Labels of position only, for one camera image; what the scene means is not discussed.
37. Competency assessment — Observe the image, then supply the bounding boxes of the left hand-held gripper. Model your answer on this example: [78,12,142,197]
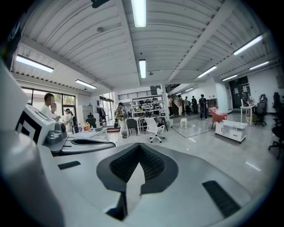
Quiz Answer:
[15,103,117,155]

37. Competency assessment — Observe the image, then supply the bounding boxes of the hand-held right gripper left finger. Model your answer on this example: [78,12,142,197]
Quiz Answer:
[39,143,141,227]

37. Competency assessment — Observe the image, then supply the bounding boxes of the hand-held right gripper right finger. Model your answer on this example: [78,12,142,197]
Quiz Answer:
[124,143,252,227]

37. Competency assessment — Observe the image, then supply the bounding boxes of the white work table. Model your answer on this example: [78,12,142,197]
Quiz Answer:
[73,127,109,142]

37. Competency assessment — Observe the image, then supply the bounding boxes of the black mesh chair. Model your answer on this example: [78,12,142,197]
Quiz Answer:
[85,113,98,129]

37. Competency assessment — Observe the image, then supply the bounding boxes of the grey lockers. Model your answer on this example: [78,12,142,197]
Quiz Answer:
[81,105,94,125]

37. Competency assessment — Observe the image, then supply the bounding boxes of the grey chair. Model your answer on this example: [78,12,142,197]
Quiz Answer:
[126,118,138,136]

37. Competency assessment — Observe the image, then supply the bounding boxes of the small white table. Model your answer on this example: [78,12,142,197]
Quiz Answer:
[133,117,147,136]

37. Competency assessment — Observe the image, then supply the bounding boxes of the white swivel office chair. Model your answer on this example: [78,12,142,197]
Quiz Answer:
[144,117,166,143]

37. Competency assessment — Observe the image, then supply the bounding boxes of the white low cabinet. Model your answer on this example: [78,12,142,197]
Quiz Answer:
[214,120,249,144]

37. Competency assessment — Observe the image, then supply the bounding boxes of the pink armchair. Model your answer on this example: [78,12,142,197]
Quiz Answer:
[209,106,229,129]

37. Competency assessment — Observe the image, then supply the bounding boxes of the white metal shelf rack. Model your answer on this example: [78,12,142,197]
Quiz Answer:
[130,94,167,118]

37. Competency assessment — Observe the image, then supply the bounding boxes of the white desk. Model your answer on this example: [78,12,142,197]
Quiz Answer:
[240,104,256,126]

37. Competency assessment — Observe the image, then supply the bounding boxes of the dark double door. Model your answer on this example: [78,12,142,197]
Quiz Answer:
[229,76,251,109]

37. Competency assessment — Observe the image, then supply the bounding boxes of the black office chair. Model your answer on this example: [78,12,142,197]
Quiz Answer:
[268,117,284,160]
[253,102,268,127]

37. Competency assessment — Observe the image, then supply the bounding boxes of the black gaming chair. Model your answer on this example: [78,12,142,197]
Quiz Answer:
[272,92,283,116]

